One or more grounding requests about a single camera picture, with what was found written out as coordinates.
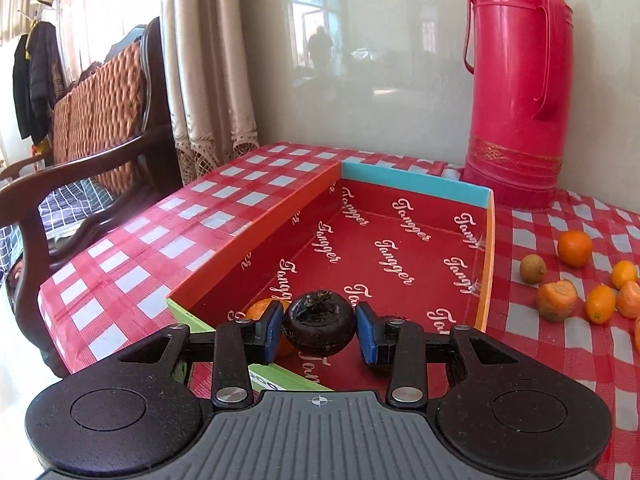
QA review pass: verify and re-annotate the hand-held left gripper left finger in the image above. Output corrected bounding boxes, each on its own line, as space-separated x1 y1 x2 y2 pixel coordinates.
118 301 286 409

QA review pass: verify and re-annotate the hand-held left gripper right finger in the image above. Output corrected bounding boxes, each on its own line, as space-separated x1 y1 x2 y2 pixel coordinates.
353 302 527 409

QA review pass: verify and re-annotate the orange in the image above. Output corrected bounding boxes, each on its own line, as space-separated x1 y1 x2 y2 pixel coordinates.
245 298 293 358
557 230 594 268

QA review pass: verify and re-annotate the dark mangosteen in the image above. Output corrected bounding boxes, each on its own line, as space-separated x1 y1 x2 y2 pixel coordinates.
281 289 357 355

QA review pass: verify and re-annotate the red printed cardboard box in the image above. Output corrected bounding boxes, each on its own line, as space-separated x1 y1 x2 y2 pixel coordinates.
166 160 497 393

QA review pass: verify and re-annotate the red checked tablecloth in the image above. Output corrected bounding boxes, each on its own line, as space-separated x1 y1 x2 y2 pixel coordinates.
37 142 640 480

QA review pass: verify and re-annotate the brown-green longan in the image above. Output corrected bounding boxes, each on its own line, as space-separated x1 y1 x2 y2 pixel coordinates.
519 254 547 284

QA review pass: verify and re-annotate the kumquat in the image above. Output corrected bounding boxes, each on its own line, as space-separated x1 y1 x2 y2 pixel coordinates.
611 260 639 291
586 284 616 325

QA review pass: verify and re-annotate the blue checked cloth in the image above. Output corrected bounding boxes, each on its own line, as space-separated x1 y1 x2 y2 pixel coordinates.
0 177 112 286

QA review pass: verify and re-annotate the dark wooden armchair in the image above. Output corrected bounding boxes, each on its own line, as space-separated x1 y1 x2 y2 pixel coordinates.
0 16 183 378

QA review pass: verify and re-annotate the beige lace curtain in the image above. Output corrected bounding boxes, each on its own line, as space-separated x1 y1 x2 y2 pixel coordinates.
160 0 261 186

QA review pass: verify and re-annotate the orange patterned chair cushion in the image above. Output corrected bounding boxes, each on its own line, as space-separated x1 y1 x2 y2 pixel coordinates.
52 41 147 190

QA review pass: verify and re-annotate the red thermos jug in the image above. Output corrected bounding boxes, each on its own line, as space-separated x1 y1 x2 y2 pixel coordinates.
460 0 575 211

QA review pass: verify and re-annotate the black padded jacket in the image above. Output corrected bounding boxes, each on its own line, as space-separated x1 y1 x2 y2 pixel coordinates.
27 20 67 145

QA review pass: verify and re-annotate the dark hanging coat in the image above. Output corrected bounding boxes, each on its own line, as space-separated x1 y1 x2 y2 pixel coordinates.
12 32 32 139

